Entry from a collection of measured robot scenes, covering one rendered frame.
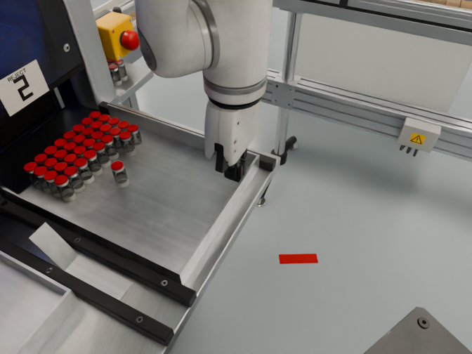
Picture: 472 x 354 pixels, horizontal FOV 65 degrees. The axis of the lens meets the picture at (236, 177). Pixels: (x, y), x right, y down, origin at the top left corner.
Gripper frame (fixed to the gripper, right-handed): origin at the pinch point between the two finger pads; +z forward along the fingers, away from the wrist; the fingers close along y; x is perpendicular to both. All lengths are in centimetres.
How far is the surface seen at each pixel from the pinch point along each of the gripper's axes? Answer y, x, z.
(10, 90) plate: 9.3, -35.4, -10.2
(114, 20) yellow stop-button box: -17.8, -36.5, -10.3
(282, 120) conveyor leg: -86, -20, 58
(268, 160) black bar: -6.8, 3.5, 2.4
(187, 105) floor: -117, -91, 94
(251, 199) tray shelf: 1.4, 3.8, 4.4
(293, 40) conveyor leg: -86, -19, 21
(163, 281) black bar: 21.3, -0.2, 2.5
